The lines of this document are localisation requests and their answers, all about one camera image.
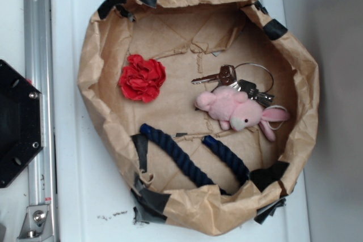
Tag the red crumpled paper ball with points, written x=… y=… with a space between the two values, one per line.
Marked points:
x=142 y=79

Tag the brown paper bag bin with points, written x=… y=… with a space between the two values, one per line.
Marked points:
x=181 y=166

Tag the aluminium extrusion rail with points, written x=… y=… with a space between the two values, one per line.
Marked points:
x=42 y=182

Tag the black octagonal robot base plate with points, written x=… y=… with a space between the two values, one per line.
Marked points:
x=21 y=132

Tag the metal corner bracket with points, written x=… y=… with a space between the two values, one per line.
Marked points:
x=37 y=224

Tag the pink plush bunny keychain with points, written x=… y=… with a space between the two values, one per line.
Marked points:
x=235 y=110

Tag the silver key bunch with ring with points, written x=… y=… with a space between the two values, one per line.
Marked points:
x=227 y=76

